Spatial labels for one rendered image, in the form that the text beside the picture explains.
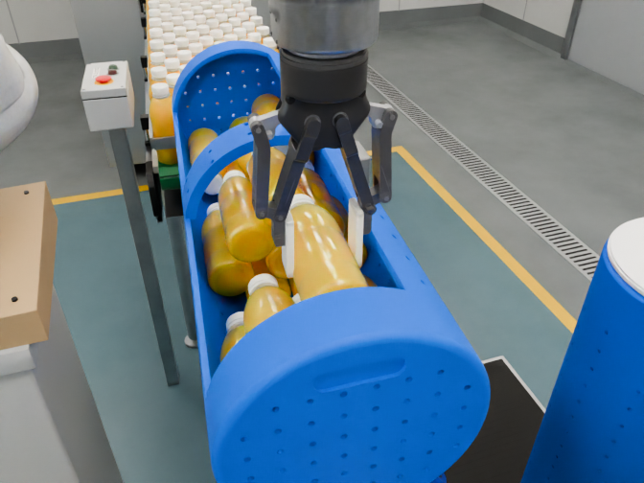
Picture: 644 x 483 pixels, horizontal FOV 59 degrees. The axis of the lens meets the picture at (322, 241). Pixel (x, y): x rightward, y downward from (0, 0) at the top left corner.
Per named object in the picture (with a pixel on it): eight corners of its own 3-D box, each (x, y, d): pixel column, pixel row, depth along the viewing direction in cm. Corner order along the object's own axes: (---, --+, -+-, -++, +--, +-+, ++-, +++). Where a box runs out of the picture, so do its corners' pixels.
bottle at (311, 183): (290, 239, 82) (267, 177, 97) (324, 262, 86) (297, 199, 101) (324, 204, 80) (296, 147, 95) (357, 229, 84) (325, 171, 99)
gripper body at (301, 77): (358, 28, 52) (355, 124, 57) (265, 34, 50) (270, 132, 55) (386, 54, 46) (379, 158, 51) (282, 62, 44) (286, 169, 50)
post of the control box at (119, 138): (168, 386, 201) (104, 117, 143) (167, 378, 204) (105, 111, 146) (179, 383, 202) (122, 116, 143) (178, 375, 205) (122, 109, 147)
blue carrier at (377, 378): (231, 553, 62) (188, 375, 45) (183, 172, 131) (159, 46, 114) (474, 488, 67) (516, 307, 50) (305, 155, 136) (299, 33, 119)
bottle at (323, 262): (359, 343, 58) (315, 240, 73) (389, 290, 55) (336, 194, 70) (295, 335, 55) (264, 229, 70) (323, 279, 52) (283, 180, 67)
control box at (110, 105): (90, 132, 136) (80, 90, 130) (95, 101, 152) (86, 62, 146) (133, 127, 138) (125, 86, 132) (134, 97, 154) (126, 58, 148)
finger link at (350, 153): (321, 104, 53) (334, 98, 53) (356, 196, 60) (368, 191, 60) (332, 122, 50) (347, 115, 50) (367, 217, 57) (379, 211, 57)
